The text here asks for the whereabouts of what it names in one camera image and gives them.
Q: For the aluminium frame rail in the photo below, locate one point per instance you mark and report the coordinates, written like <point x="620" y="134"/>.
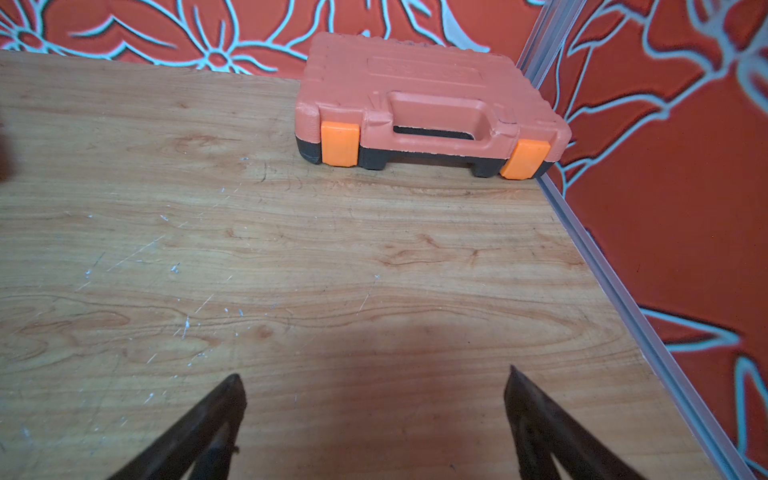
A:
<point x="548" y="35"/>

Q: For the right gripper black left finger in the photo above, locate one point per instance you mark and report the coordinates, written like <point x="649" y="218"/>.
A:
<point x="201" y="444"/>

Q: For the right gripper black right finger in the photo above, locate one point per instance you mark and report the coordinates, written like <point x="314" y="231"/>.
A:
<point x="546" y="437"/>

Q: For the orange plastic tool case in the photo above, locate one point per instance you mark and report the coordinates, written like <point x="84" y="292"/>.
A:
<point x="365" y="102"/>

